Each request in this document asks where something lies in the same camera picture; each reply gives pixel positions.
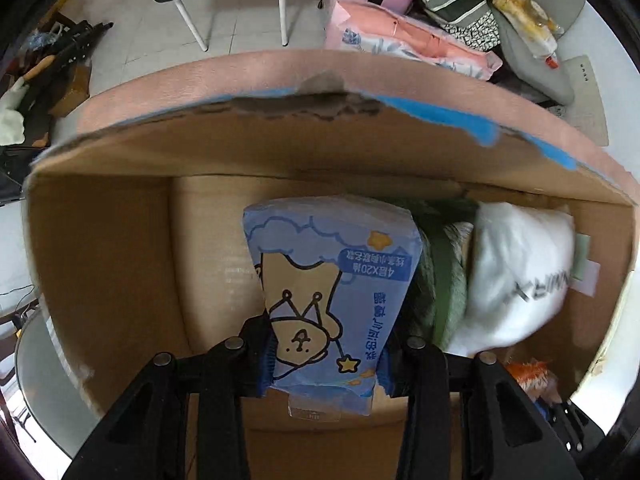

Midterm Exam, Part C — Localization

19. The blue bear-print tissue pack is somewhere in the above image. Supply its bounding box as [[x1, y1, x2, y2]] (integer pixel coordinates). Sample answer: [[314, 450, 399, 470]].
[[242, 195, 424, 419]]

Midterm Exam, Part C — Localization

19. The white glove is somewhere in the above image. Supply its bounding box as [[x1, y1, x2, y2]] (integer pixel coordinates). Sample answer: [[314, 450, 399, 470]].
[[0, 77, 31, 147]]

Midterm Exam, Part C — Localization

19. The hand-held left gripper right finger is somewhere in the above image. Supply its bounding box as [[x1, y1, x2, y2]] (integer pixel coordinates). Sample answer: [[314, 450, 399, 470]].
[[376, 332, 585, 480]]

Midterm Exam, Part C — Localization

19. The green packet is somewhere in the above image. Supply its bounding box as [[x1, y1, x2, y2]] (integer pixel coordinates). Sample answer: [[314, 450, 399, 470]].
[[400, 199, 481, 348]]

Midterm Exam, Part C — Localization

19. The round glass table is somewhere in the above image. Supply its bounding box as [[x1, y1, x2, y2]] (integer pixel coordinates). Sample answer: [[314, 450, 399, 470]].
[[14, 305, 101, 460]]

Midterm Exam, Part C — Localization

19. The orange snack packet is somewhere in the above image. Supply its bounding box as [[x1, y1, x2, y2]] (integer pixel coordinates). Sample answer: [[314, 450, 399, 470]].
[[505, 357, 563, 406]]

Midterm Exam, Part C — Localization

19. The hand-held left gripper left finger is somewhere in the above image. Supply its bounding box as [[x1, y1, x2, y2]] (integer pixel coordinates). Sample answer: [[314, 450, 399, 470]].
[[62, 316, 277, 480]]

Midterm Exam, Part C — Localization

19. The pink floral packaged bedding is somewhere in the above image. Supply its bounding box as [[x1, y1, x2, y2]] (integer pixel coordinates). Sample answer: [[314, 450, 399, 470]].
[[324, 0, 503, 82]]

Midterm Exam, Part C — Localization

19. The yellow plastic bag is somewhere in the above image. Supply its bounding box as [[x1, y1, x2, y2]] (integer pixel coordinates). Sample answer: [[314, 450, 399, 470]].
[[487, 0, 560, 60]]

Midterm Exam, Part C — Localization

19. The grey cushion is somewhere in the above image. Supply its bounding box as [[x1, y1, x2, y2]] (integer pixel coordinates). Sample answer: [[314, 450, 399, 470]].
[[492, 0, 587, 106]]

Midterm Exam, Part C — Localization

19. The large cardboard box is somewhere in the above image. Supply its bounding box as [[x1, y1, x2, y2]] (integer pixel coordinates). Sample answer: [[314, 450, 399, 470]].
[[22, 49, 640, 433]]

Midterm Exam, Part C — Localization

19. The small brown cardboard box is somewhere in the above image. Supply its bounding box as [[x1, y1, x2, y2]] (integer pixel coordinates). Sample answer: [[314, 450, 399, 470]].
[[47, 55, 92, 118]]

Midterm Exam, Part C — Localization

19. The white plastic packet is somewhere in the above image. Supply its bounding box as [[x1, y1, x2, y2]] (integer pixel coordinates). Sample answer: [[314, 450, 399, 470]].
[[445, 201, 577, 358]]

